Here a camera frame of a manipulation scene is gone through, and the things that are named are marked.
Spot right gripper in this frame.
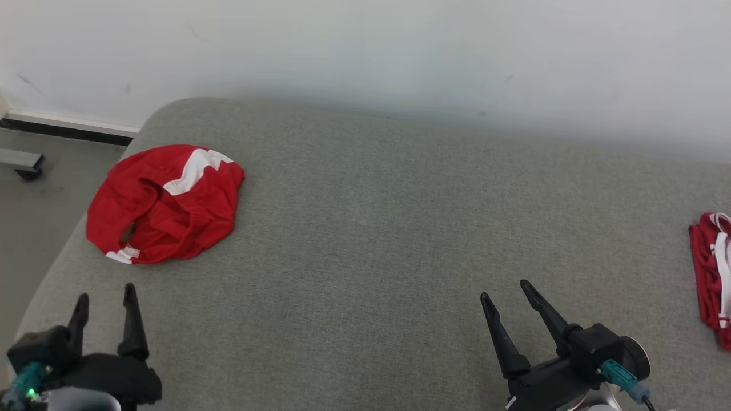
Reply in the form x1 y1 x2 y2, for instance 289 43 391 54
480 279 607 411

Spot white and black baseboard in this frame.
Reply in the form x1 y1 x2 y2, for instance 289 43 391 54
0 110 140 147

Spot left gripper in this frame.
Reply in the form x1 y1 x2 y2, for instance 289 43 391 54
49 283 163 409

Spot red basketball jersey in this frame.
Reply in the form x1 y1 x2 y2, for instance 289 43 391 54
688 212 731 350

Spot red shorts with white stripe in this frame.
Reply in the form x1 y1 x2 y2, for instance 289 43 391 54
86 144 245 265

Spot grey metal bar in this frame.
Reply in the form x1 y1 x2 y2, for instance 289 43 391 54
0 148 45 181

